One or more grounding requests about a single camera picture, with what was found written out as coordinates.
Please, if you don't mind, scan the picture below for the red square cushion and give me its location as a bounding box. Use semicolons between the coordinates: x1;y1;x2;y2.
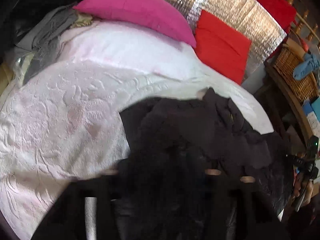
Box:
195;10;252;85

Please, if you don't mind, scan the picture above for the right hand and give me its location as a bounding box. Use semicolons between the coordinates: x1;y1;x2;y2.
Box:
293;180;313;207

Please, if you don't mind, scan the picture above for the red cloth on railing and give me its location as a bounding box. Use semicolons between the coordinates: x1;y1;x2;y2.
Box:
257;0;296;33

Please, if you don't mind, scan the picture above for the pink pillow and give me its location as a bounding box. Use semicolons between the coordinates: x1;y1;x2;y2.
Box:
73;0;196;48

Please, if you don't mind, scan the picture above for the silver foil insulation panel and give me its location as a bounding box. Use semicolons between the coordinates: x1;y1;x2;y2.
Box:
165;0;286;78

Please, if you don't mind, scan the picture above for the wicker basket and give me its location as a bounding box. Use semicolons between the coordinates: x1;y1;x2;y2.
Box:
272;46;320;104

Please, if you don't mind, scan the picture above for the wooden side table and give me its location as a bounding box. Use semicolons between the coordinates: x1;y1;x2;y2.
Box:
254;62;313;147

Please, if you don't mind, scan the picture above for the wooden stair railing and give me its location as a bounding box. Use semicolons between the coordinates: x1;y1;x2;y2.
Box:
286;0;319;48

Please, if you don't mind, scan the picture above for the light blue cloth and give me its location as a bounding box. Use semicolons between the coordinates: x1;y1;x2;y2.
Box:
292;53;319;81

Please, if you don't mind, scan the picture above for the black quilted jacket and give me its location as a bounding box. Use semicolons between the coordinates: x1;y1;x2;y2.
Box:
116;89;293;239

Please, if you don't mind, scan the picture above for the grey garment on bed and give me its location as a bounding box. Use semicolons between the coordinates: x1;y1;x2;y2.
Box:
5;4;93;86

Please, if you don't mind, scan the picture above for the teal fashion box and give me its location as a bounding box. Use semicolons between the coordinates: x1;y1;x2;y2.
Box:
302;99;319;138

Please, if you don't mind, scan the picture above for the white embossed bedspread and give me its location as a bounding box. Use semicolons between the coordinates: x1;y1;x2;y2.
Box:
1;21;273;239

